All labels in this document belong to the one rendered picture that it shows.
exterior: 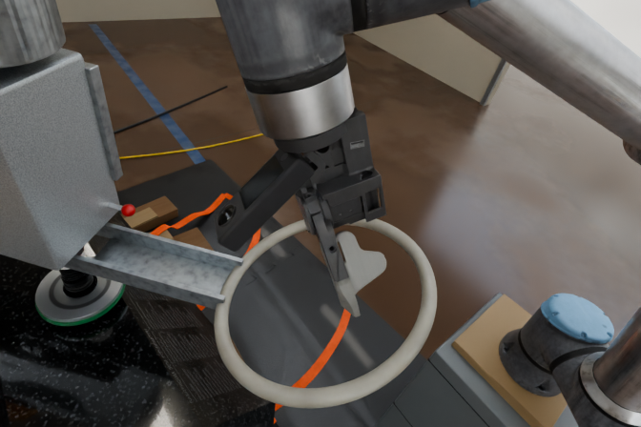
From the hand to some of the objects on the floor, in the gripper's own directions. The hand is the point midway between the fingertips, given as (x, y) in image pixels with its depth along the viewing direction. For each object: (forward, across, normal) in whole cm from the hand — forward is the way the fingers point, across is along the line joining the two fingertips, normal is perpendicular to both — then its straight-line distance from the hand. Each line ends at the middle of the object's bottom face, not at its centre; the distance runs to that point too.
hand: (329, 272), depth 45 cm
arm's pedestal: (+165, +29, -22) cm, 169 cm away
